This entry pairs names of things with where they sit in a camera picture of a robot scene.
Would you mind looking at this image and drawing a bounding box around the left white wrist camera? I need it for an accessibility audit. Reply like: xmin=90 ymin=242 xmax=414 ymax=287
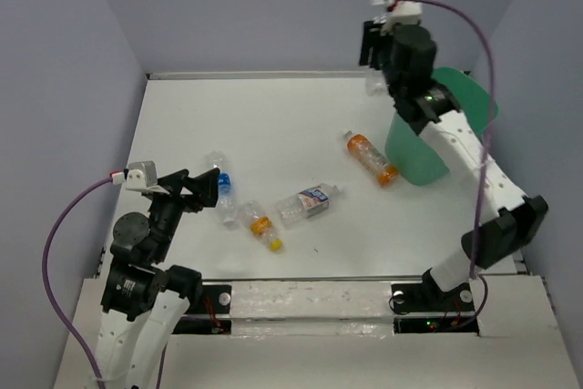
xmin=125 ymin=160 xmax=169 ymax=194

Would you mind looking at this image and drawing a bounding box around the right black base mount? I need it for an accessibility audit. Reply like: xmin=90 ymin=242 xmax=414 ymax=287
xmin=388 ymin=272 xmax=479 ymax=334

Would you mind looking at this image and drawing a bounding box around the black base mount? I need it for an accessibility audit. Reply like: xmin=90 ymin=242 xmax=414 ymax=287
xmin=388 ymin=272 xmax=479 ymax=334
xmin=173 ymin=283 xmax=232 ymax=335

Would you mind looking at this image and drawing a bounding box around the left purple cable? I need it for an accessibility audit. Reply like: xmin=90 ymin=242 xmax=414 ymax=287
xmin=40 ymin=173 xmax=125 ymax=383

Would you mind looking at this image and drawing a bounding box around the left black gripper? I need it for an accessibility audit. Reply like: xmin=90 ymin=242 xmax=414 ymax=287
xmin=148 ymin=165 xmax=220 ymax=259

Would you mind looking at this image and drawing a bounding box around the white foam strip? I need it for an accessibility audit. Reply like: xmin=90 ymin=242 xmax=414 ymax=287
xmin=229 ymin=281 xmax=395 ymax=338

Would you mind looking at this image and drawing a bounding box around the white blue label bottle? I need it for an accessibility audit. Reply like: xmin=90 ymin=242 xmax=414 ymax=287
xmin=275 ymin=183 xmax=344 ymax=228

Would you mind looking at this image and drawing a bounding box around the clear crushed bottle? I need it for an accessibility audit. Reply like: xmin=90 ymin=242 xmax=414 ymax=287
xmin=365 ymin=0 xmax=391 ymax=97

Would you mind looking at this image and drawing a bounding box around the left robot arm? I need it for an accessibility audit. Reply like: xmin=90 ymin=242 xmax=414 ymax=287
xmin=94 ymin=161 xmax=220 ymax=388

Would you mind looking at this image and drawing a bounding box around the green plastic bin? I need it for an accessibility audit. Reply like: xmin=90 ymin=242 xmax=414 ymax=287
xmin=384 ymin=67 xmax=490 ymax=186

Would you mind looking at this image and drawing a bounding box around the yellow cap orange label bottle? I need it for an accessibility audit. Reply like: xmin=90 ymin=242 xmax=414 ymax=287
xmin=238 ymin=200 xmax=283 ymax=252

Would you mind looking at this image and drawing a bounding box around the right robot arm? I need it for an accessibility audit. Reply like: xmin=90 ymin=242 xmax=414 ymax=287
xmin=358 ymin=20 xmax=548 ymax=313

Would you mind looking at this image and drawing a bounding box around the blue label clear bottle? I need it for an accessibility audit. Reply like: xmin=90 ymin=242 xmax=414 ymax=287
xmin=205 ymin=151 xmax=237 ymax=228

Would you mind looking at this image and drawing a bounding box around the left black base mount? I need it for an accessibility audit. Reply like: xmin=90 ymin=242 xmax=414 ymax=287
xmin=173 ymin=283 xmax=232 ymax=335

